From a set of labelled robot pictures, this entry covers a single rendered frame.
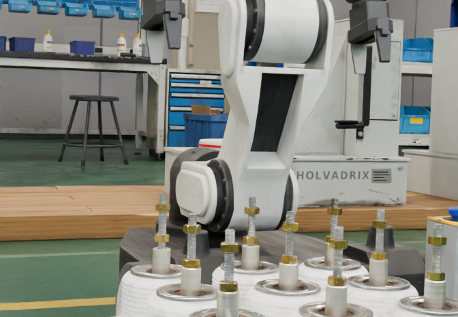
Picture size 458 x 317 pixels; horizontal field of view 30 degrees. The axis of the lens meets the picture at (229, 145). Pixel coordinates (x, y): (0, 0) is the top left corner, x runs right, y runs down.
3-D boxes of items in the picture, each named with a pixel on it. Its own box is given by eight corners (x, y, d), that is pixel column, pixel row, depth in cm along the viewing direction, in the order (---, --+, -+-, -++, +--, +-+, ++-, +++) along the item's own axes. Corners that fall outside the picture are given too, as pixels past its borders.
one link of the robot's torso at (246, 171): (182, 210, 174) (217, -21, 156) (272, 209, 181) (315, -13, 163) (205, 249, 161) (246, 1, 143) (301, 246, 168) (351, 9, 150)
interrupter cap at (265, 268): (282, 277, 106) (282, 272, 106) (221, 276, 105) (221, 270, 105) (276, 266, 113) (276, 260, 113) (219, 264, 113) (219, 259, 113)
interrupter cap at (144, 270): (126, 269, 108) (126, 264, 108) (185, 268, 110) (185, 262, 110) (134, 281, 101) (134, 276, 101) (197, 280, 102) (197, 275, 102)
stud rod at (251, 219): (251, 256, 109) (253, 197, 108) (245, 255, 109) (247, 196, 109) (255, 255, 109) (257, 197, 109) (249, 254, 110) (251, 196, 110)
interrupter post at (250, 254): (260, 273, 108) (260, 247, 108) (240, 273, 108) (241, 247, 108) (258, 269, 111) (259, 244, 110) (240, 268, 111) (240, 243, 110)
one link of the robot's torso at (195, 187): (173, 218, 179) (175, 155, 179) (261, 216, 187) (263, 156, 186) (206, 234, 160) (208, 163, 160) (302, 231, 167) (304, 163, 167)
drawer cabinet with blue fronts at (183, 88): (145, 155, 695) (148, 69, 692) (200, 155, 712) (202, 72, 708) (166, 160, 641) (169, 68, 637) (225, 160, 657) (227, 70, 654)
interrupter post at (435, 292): (421, 311, 91) (422, 280, 91) (424, 306, 93) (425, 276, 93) (444, 313, 90) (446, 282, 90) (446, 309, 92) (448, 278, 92)
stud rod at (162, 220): (163, 253, 106) (165, 192, 105) (166, 254, 105) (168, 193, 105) (156, 253, 105) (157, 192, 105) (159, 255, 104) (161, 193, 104)
